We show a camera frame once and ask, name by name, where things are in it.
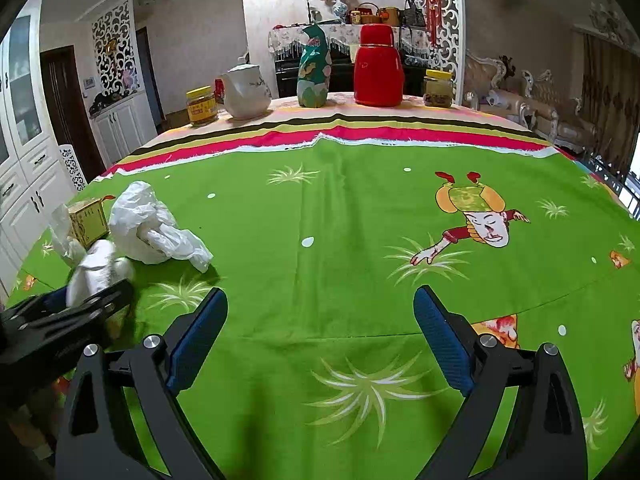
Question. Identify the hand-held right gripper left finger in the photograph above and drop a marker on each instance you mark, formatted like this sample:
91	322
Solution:
197	345

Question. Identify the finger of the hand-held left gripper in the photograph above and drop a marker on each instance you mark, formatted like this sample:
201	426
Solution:
100	305
52	300

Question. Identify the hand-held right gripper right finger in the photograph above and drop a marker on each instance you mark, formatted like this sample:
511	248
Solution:
442	340

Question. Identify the white tissue paper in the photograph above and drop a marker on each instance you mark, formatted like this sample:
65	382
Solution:
62	235

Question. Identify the small yellow cardboard box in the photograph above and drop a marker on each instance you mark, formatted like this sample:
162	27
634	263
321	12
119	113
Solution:
87	220

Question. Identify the crumpled white plastic bag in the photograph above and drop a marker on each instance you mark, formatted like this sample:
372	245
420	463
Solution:
145	225

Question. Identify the white glass-door cabinet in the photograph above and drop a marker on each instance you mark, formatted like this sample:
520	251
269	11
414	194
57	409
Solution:
25	160

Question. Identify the green printed tablecloth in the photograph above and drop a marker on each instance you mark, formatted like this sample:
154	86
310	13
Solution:
325	210

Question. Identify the white shoe cabinet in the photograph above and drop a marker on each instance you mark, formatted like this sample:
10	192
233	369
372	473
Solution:
122	127

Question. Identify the dark wooden door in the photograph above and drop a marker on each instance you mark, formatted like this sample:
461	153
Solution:
67	110

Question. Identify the yellow label jar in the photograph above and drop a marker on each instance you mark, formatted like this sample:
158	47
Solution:
202	107

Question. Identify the glass jar with yellow lid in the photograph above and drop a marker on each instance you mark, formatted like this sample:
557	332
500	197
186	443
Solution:
438	89

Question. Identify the cream carved sofa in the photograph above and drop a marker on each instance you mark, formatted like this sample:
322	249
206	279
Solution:
505	95

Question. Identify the white ceramic jug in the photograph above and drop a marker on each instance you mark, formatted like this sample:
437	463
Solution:
245	92

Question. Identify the white lattice screen panel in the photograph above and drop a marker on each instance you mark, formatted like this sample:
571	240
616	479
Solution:
114	45

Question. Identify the red thermos flask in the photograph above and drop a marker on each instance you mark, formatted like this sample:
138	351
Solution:
379	70

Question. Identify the black piano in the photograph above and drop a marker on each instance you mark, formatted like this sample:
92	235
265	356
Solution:
342	80

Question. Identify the brown curtain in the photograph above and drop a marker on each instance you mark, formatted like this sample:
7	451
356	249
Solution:
610	100

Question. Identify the green snack bag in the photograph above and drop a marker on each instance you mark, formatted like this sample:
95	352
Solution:
314	70

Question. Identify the lace piano cover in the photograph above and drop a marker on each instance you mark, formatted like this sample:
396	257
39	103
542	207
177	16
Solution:
285	37

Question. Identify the white lattice partition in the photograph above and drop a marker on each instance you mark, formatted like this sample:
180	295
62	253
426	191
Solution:
452	20

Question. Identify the brown handbag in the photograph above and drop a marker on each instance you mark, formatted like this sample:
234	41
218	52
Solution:
389	16

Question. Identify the black handbag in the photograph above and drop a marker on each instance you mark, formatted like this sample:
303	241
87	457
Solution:
414	12

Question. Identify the wicker basket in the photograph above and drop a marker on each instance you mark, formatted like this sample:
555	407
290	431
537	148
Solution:
367	14

